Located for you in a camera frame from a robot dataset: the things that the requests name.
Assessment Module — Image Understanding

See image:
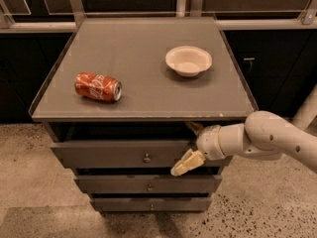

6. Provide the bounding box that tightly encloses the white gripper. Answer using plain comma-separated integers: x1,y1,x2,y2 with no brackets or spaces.
170,121,226,177

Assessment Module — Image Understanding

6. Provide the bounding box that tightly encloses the grey top drawer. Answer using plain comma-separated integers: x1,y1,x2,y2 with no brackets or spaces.
50,139,234,170

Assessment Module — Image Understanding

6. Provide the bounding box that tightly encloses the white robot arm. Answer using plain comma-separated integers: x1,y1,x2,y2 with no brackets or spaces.
170,86,317,177

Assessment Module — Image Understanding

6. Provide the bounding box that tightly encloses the grey drawer cabinet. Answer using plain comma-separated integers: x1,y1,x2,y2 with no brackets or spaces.
31,18,258,200

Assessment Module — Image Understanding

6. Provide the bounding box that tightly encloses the grey middle drawer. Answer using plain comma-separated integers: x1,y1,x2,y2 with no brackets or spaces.
75,175,221,193

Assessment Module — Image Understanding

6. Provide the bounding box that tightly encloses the white paper bowl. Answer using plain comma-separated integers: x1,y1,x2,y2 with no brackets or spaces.
165,46,212,77

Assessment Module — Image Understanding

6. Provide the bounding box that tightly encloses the red crushed soda can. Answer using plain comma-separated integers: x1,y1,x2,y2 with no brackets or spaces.
74,72,122,102

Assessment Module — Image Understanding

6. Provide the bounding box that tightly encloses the metal railing frame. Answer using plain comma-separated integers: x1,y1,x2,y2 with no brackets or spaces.
1,0,316,33

